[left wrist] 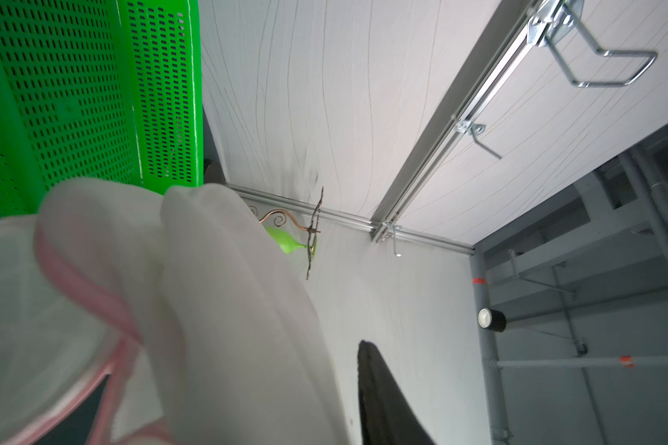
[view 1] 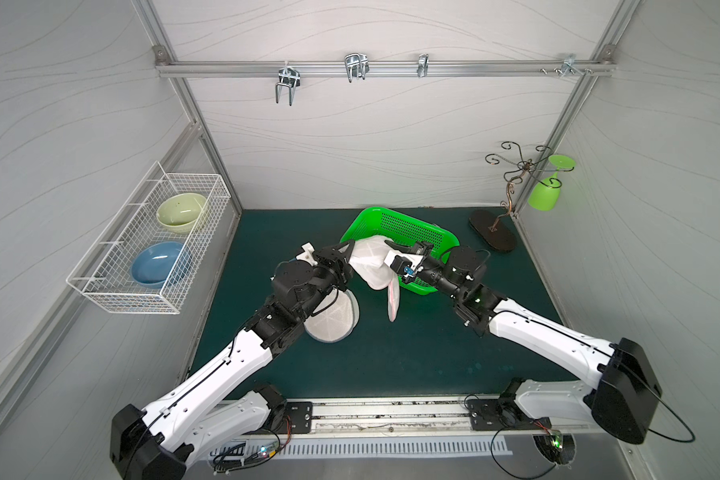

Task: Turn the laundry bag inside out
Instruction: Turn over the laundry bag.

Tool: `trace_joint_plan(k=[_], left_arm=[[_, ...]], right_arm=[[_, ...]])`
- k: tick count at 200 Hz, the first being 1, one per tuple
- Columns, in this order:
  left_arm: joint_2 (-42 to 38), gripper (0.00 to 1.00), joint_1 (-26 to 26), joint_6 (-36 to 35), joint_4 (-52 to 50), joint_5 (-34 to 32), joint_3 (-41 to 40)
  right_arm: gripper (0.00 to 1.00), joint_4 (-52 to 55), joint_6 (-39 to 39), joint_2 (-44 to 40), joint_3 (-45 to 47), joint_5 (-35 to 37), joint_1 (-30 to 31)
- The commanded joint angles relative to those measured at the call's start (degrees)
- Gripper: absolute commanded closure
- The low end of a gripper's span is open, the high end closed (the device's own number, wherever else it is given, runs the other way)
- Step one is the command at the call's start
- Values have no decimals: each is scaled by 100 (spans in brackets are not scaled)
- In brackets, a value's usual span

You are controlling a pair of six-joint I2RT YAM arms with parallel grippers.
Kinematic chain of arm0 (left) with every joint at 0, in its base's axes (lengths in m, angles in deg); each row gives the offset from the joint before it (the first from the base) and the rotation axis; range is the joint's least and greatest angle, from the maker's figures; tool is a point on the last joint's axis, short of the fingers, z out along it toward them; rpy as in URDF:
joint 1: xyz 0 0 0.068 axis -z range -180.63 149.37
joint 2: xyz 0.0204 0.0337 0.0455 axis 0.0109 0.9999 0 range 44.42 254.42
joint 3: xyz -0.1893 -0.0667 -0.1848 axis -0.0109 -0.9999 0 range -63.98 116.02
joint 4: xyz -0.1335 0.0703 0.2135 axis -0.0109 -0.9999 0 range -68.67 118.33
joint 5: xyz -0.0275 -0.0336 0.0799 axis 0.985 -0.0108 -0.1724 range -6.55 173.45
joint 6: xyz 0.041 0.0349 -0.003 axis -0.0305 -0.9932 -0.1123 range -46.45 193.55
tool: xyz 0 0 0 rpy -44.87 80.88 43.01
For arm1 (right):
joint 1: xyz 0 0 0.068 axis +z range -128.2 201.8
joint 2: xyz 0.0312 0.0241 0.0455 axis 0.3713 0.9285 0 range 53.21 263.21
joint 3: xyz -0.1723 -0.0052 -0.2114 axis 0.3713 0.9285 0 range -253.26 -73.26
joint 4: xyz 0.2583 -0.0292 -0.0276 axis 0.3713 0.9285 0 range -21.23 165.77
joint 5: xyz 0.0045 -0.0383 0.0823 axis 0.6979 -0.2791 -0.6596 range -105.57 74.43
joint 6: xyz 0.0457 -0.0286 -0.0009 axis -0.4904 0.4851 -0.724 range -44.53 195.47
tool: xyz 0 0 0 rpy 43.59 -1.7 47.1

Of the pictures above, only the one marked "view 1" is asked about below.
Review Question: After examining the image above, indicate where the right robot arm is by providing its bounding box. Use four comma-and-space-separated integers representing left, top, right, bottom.
384, 241, 662, 445

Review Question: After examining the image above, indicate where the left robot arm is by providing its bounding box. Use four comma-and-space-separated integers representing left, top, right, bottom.
110, 241, 354, 479

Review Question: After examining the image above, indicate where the green plastic basket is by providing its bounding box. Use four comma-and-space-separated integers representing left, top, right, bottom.
341, 207, 460, 264

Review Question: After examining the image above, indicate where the bronze cup tree stand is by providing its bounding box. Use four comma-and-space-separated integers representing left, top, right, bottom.
468, 141, 552, 253

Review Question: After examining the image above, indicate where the green plastic wine glass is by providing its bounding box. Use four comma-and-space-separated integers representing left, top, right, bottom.
528, 154, 576, 211

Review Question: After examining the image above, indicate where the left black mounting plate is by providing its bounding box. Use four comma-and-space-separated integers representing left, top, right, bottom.
262, 400, 314, 436

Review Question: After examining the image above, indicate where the black mounting plate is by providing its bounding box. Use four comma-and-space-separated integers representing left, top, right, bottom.
262, 400, 314, 436
463, 396, 552, 431

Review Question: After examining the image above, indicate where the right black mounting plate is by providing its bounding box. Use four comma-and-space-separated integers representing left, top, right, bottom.
463, 396, 552, 431

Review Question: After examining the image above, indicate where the light green bowl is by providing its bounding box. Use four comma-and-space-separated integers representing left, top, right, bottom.
156, 192, 209, 235

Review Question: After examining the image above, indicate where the blue bowl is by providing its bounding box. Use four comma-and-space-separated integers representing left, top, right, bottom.
130, 241, 193, 289

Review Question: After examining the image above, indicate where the looped metal hook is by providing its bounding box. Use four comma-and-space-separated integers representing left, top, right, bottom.
344, 53, 370, 83

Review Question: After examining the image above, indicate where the small flat metal hook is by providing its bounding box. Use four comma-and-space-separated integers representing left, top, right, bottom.
416, 53, 429, 78

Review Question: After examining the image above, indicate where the double prong metal hook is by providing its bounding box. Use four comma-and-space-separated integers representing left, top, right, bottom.
275, 66, 301, 106

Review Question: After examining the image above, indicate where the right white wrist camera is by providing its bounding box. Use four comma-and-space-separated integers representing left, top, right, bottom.
384, 250, 424, 284

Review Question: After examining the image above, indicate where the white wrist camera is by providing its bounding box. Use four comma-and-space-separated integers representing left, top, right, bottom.
295, 243, 318, 266
384, 250, 424, 284

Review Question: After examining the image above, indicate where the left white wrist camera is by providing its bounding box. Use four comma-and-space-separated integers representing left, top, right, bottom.
295, 243, 318, 266

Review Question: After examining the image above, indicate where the right black cable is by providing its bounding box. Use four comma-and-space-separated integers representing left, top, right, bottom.
460, 391, 559, 480

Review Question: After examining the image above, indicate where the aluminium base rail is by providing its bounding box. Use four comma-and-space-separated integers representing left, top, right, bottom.
281, 394, 595, 443

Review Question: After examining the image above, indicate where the white wire wall basket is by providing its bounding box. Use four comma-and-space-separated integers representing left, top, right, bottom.
67, 163, 231, 315

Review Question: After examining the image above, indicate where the white slotted cable duct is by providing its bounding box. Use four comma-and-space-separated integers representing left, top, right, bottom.
203, 436, 512, 463

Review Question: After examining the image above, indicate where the left bundle of cables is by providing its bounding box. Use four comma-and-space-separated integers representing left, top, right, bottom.
208, 413, 292, 475

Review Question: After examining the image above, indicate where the round floor cable port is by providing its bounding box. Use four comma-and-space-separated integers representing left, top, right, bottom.
533, 434, 576, 465

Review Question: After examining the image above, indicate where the right metal rail hook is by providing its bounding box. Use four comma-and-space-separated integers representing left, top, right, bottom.
539, 54, 594, 79

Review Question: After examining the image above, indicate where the aluminium top rail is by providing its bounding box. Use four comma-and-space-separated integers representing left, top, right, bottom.
155, 55, 616, 81

